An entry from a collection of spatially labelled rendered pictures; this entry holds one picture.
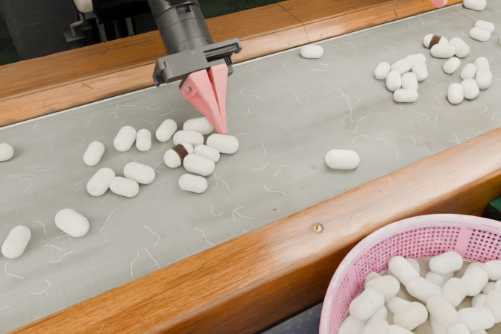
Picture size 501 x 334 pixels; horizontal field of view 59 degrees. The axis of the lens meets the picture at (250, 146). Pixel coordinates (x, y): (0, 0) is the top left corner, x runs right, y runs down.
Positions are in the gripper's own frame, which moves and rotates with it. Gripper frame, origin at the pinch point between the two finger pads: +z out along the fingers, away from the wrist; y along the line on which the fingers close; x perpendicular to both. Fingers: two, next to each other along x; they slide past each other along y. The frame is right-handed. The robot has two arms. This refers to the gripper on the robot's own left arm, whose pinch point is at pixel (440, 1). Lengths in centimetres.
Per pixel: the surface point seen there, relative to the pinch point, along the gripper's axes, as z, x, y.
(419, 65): 8.5, -0.5, -8.7
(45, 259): 16, -4, -61
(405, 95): 12.0, -2.9, -14.6
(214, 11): -76, 174, 32
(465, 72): 11.7, -2.5, -3.4
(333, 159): 16.4, -7.1, -30.5
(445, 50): 7.2, 1.1, -1.6
